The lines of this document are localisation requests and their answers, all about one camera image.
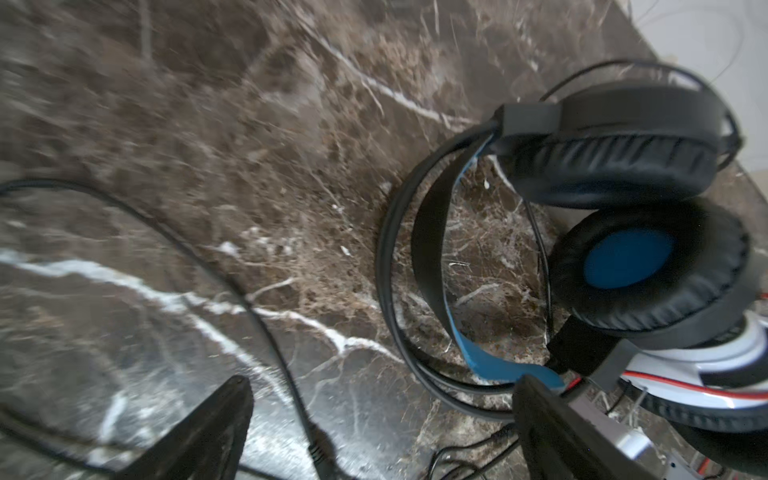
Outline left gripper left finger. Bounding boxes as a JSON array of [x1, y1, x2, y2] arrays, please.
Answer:
[[116, 375, 254, 479]]

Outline white red headphones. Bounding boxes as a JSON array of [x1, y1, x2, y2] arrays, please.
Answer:
[[563, 293, 768, 480]]

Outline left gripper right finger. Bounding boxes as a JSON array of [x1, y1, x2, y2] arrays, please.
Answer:
[[513, 375, 653, 480]]

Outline black blue headphones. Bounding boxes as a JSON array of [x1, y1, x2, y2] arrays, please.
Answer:
[[375, 61, 767, 422]]

